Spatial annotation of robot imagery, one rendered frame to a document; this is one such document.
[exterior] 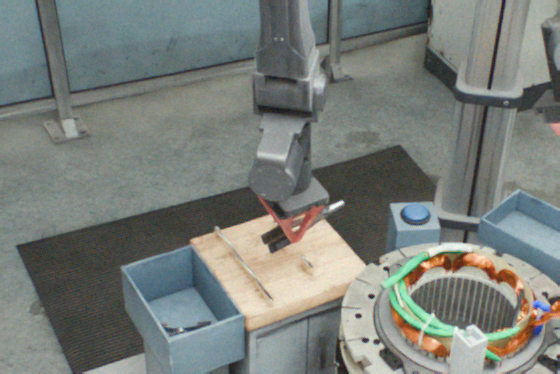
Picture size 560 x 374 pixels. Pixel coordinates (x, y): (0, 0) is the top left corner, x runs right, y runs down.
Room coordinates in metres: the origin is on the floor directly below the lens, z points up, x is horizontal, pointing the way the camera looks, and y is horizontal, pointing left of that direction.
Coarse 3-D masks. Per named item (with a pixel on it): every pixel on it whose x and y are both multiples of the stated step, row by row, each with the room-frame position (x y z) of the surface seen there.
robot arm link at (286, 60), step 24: (264, 0) 1.03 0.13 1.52; (288, 0) 1.02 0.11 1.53; (264, 24) 1.03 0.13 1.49; (288, 24) 1.03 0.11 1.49; (264, 48) 1.04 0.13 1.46; (288, 48) 1.03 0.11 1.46; (312, 48) 1.06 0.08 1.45; (264, 72) 1.04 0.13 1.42; (288, 72) 1.04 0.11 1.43; (312, 72) 1.05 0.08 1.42; (264, 96) 1.05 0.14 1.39; (288, 96) 1.04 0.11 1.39
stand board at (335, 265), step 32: (256, 224) 1.20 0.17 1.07; (320, 224) 1.21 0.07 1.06; (224, 256) 1.12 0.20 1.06; (256, 256) 1.13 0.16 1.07; (288, 256) 1.13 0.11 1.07; (320, 256) 1.14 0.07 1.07; (352, 256) 1.15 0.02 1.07; (256, 288) 1.06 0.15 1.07; (288, 288) 1.07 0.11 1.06; (320, 288) 1.07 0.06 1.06; (256, 320) 1.00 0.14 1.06
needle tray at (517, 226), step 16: (496, 208) 1.29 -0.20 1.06; (512, 208) 1.33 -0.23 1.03; (528, 208) 1.33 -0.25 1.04; (544, 208) 1.31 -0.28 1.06; (480, 224) 1.26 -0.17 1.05; (496, 224) 1.30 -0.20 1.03; (512, 224) 1.30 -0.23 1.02; (528, 224) 1.31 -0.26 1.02; (544, 224) 1.31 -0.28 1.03; (480, 240) 1.26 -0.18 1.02; (496, 240) 1.24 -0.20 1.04; (512, 240) 1.22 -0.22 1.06; (528, 240) 1.26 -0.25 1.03; (544, 240) 1.27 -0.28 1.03; (528, 256) 1.20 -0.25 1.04; (544, 256) 1.19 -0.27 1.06; (544, 272) 1.19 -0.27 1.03
